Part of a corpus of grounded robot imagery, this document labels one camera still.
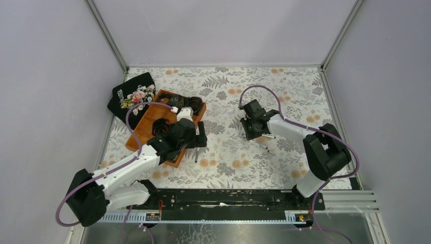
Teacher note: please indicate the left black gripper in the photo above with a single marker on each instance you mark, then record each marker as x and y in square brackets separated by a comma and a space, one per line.
[201, 134]

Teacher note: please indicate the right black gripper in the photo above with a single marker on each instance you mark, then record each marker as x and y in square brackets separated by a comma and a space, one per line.
[250, 126]

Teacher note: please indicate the white marker blue end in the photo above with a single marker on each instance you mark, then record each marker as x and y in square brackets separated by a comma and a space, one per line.
[196, 155]

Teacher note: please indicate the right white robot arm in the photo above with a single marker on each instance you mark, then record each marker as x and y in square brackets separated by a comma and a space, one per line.
[325, 154]

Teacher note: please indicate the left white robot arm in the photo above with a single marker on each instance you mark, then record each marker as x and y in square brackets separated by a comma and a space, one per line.
[92, 194]

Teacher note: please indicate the rolled dark tie back right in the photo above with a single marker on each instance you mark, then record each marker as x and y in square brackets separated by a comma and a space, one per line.
[196, 104]

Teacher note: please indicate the rolled dark tie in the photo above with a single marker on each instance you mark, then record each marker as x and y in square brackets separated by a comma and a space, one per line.
[196, 104]
[173, 100]

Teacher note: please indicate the rolled tie black orange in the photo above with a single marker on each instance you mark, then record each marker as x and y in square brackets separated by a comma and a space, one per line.
[160, 126]

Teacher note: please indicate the rolled dark tie back left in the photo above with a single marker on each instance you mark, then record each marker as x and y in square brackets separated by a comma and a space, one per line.
[173, 100]

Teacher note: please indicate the floral table mat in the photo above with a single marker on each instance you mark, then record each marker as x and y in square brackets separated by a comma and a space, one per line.
[229, 161]

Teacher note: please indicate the orange wooden divided tray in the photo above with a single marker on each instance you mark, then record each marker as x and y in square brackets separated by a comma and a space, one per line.
[143, 128]

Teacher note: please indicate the black floral embroidered cloth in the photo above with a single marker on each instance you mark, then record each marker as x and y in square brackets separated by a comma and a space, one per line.
[134, 91]

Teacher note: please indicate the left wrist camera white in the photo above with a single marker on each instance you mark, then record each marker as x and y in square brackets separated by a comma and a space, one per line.
[185, 112]

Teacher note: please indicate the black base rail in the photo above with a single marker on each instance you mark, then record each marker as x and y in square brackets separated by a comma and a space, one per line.
[228, 204]

